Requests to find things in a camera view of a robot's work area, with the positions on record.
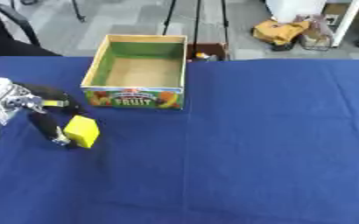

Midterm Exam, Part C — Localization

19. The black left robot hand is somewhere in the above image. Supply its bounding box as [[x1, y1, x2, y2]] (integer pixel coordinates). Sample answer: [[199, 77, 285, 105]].
[[11, 82, 88, 149]]

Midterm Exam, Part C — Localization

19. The yellow block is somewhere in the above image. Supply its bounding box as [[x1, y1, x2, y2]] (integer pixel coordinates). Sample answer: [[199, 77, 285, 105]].
[[63, 115, 102, 150]]

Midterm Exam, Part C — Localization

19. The cardboard box with green inside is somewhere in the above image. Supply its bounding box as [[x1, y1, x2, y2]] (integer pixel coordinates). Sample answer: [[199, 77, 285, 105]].
[[80, 34, 189, 110]]

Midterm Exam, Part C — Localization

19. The brown cardboard box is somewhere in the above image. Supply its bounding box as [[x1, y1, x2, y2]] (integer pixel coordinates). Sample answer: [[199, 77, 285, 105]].
[[186, 42, 232, 63]]

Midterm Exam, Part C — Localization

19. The black chair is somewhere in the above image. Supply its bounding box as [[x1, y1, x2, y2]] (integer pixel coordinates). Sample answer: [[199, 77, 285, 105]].
[[0, 0, 63, 66]]

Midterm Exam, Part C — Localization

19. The black tripod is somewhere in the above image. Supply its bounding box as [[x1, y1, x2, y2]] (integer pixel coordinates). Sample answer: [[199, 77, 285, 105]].
[[161, 0, 232, 51]]

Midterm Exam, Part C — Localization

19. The yellow bag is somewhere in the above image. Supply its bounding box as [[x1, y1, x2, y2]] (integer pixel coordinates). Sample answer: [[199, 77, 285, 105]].
[[251, 18, 312, 46]]

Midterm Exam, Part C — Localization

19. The clear plastic bag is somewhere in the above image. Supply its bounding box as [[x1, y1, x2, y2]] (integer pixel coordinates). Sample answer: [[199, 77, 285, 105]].
[[294, 14, 336, 52]]

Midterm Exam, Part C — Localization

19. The white cabinet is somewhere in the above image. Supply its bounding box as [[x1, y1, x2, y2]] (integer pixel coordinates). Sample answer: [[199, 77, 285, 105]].
[[264, 0, 359, 48]]

